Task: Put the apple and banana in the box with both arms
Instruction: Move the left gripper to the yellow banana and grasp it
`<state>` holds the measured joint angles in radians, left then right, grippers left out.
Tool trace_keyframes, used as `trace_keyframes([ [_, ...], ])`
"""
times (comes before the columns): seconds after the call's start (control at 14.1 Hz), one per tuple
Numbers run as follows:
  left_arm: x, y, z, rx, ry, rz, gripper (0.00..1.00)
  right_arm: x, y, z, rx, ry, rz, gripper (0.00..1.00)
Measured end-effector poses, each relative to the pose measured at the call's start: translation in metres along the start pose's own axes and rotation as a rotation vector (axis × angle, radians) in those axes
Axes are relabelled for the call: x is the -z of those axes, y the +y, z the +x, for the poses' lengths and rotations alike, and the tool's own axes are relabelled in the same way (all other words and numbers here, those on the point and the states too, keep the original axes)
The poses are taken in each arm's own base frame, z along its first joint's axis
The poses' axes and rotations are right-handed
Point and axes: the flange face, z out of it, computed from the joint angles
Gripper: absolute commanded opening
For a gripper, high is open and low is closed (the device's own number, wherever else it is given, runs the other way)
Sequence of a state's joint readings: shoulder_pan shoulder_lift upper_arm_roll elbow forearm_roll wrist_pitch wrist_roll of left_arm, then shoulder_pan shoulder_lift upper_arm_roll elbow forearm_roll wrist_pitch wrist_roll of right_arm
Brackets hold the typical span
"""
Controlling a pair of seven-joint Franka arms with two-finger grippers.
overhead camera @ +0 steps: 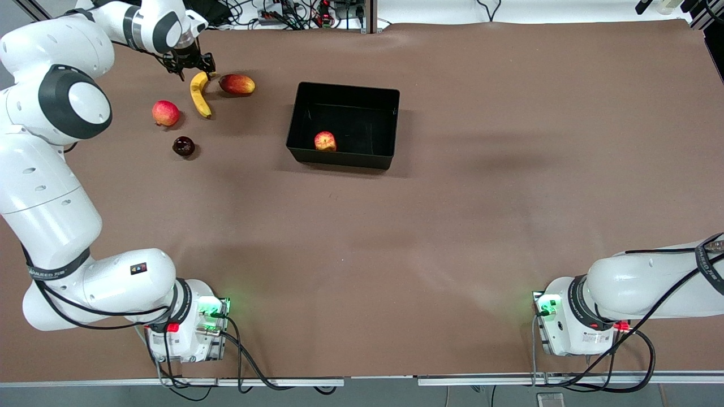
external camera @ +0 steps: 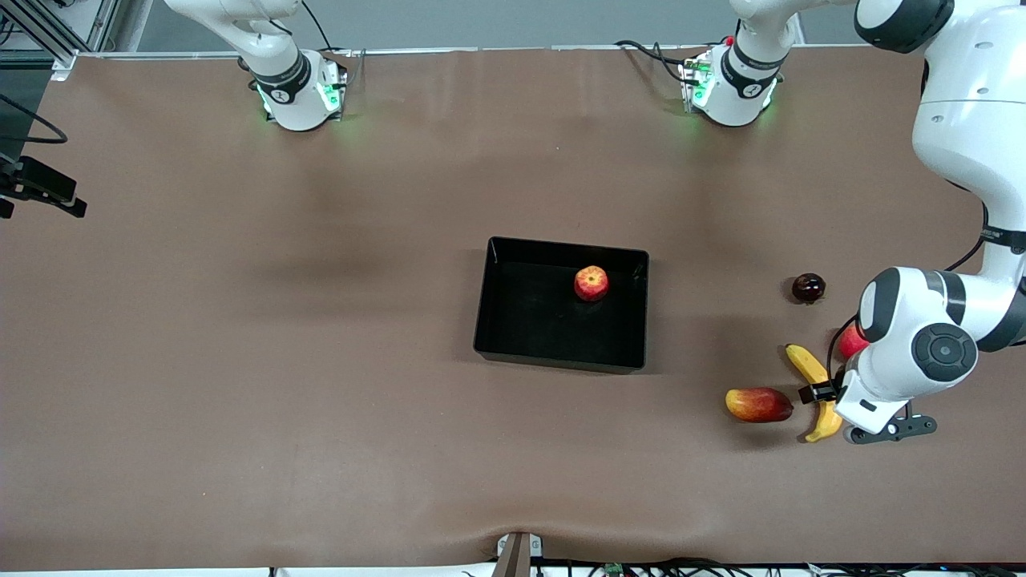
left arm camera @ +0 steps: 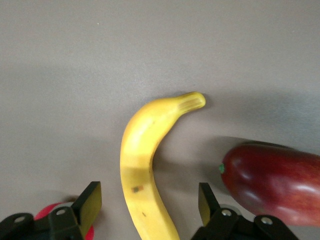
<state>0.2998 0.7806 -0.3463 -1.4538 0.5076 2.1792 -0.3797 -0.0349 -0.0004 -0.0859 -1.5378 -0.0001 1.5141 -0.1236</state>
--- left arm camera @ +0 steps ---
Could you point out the yellow banana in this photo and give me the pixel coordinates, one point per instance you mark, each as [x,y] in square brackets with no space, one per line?
[140,150]

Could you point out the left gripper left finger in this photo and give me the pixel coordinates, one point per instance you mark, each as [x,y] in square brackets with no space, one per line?
[85,205]

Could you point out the round red fruit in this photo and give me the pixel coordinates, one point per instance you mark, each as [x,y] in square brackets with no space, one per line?
[42,212]

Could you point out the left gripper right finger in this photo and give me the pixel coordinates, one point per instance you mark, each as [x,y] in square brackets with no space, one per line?
[225,225]

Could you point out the red yellow mango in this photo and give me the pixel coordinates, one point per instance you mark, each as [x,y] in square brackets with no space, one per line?
[270,180]

